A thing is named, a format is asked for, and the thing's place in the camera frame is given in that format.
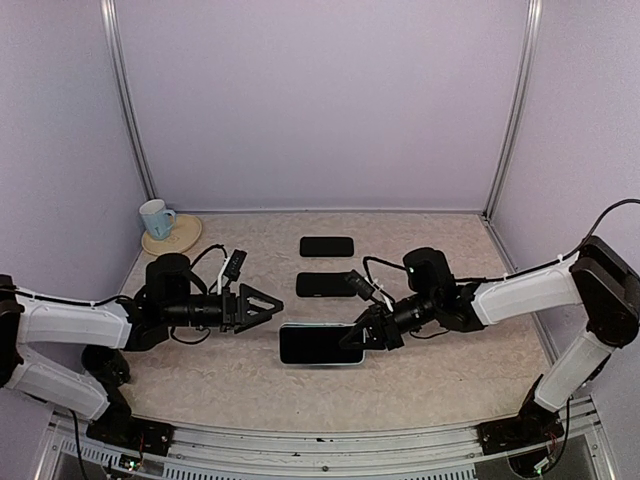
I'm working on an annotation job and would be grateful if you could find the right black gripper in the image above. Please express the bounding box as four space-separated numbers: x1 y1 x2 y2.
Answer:
339 289 439 349

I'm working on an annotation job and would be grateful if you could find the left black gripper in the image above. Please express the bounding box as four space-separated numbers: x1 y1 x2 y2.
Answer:
163 282 283 333

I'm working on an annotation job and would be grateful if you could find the light blue phone case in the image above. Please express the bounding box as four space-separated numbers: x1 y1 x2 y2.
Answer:
277 322 366 368

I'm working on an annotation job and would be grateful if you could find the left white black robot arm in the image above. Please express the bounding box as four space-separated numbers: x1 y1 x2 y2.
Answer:
1 250 284 445

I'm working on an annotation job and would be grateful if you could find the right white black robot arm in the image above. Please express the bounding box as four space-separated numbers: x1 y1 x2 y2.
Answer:
339 236 639 444

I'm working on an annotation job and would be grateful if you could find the beige round plate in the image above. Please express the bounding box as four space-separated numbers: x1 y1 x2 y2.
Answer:
141 214 203 256

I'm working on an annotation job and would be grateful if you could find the light blue mug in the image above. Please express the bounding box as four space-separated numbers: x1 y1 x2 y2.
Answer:
138 199 176 240

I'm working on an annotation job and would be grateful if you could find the black cylinder cup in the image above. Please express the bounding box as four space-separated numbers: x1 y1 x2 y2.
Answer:
81 345 131 387

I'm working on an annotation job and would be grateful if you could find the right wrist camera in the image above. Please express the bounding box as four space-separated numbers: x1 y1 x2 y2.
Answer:
345 270 394 311

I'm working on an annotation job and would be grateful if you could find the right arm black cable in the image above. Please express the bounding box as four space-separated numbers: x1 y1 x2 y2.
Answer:
362 198 640 291

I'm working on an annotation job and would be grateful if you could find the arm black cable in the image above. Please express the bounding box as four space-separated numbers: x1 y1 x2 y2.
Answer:
0 243 226 311
362 198 640 291

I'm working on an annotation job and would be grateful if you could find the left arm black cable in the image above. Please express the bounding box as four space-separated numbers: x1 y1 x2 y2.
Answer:
0 243 226 311

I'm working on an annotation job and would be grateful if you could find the front aluminium rail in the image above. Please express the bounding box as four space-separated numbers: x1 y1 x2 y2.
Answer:
34 394 616 480

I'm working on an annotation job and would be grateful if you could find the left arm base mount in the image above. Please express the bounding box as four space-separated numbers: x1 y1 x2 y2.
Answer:
86 389 175 457

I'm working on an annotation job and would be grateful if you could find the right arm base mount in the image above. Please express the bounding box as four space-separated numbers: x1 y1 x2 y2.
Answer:
477 376 565 455

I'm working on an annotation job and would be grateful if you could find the left aluminium frame post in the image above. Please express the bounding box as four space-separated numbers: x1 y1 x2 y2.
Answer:
100 0 157 200

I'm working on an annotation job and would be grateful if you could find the aluminium frame post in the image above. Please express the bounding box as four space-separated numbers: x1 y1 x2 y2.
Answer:
100 0 157 200
483 0 543 223

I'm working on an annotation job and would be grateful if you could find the right aluminium frame post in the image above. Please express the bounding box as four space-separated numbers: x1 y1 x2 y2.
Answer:
483 0 543 223

